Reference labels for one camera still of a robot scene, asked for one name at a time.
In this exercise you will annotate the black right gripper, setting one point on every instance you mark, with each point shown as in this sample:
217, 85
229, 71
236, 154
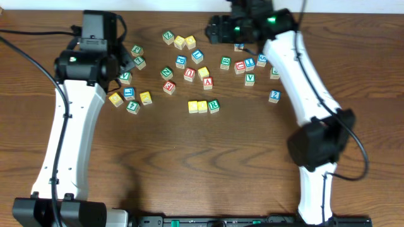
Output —
213, 30

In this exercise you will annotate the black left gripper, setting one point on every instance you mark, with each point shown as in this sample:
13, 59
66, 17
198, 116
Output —
127, 60

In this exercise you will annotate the blue l block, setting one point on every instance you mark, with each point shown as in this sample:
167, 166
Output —
197, 56
129, 93

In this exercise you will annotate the green R block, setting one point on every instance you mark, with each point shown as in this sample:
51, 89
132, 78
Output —
213, 106

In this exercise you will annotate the yellow O block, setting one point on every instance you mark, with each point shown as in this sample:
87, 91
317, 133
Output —
202, 106

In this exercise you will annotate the yellow C block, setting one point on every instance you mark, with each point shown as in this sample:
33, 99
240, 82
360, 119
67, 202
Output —
193, 107

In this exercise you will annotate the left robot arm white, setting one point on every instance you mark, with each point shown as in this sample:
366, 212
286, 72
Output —
59, 196

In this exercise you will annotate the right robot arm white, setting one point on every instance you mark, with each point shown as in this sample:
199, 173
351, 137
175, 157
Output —
323, 126

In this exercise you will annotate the blue block near gripper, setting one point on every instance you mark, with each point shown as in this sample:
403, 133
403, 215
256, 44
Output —
238, 47

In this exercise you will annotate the green V block left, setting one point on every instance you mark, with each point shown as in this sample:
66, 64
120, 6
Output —
125, 78

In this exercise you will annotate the green v block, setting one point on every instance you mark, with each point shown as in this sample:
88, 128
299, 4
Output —
250, 79
125, 78

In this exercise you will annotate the green j block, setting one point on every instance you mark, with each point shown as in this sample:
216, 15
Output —
137, 51
274, 74

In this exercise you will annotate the blue 5 block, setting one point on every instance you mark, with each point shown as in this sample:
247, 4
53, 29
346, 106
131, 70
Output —
261, 60

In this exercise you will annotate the green 7 block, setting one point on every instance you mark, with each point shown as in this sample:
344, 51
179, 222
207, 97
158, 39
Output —
139, 62

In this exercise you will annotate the yellow G block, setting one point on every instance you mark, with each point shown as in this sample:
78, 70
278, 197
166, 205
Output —
116, 99

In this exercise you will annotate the red C block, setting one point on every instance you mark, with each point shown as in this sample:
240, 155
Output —
239, 67

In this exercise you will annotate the green B block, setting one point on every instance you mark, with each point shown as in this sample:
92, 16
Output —
225, 63

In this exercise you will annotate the green V block right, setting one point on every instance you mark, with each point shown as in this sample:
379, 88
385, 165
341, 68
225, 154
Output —
250, 79

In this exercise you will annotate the green J block right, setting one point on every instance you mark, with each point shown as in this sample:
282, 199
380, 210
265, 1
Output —
274, 74

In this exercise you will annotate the green 4 block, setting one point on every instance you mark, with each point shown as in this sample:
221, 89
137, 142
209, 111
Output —
133, 107

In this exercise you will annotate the yellow K block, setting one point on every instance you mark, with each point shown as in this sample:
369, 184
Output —
146, 98

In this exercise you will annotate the yellow block beside violin block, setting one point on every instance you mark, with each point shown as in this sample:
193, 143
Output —
190, 42

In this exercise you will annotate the yellow block near A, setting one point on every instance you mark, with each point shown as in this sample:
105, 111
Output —
203, 72

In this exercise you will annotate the green N block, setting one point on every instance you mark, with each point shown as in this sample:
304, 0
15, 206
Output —
166, 73

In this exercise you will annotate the green Z block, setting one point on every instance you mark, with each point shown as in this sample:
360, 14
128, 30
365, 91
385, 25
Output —
168, 37

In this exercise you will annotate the red A block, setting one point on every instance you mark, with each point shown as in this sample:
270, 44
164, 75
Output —
208, 83

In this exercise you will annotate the yellow block violin side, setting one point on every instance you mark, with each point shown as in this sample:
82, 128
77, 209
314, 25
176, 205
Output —
179, 42

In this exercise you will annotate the blue 2 block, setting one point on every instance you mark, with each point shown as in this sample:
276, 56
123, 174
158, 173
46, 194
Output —
274, 96

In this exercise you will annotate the red E block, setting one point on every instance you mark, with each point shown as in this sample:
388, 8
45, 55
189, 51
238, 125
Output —
169, 87

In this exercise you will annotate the red U block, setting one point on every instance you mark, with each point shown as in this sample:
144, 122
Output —
189, 74

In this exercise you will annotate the blue P block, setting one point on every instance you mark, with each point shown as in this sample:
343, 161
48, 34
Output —
180, 61

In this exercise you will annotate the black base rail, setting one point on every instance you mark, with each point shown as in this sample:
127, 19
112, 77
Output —
274, 220

